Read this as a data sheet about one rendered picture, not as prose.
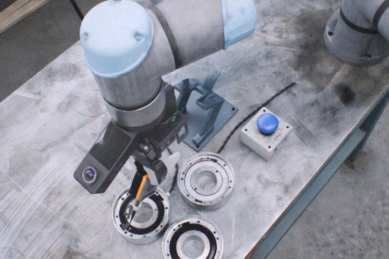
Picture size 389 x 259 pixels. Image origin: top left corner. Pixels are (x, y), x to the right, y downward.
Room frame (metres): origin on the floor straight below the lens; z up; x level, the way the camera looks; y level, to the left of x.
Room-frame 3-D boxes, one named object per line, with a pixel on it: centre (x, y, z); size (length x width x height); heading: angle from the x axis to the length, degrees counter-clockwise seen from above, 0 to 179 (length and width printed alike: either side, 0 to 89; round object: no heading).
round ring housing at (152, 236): (0.30, 0.11, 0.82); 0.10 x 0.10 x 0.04
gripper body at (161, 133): (0.34, 0.07, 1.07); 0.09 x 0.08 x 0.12; 134
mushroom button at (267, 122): (0.43, -0.13, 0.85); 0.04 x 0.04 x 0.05
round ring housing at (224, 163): (0.35, -0.01, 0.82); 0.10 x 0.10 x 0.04
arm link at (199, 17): (0.39, -0.01, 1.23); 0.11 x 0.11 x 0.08; 22
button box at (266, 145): (0.44, -0.14, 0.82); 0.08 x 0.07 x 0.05; 133
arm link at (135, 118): (0.33, 0.07, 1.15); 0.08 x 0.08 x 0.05
